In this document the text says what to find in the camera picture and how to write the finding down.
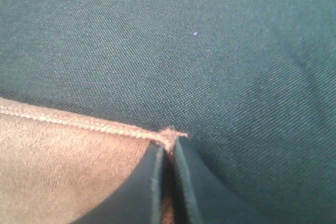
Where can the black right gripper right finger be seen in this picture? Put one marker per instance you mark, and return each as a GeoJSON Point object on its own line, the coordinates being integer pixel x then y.
{"type": "Point", "coordinates": [199, 196]}

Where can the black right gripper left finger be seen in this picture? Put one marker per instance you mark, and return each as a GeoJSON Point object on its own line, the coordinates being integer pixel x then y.
{"type": "Point", "coordinates": [138, 199]}

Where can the brown towel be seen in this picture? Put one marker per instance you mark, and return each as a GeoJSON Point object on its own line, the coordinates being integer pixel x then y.
{"type": "Point", "coordinates": [56, 165]}

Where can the black table cloth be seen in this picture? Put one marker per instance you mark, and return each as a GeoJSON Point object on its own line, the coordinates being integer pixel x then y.
{"type": "Point", "coordinates": [251, 84]}

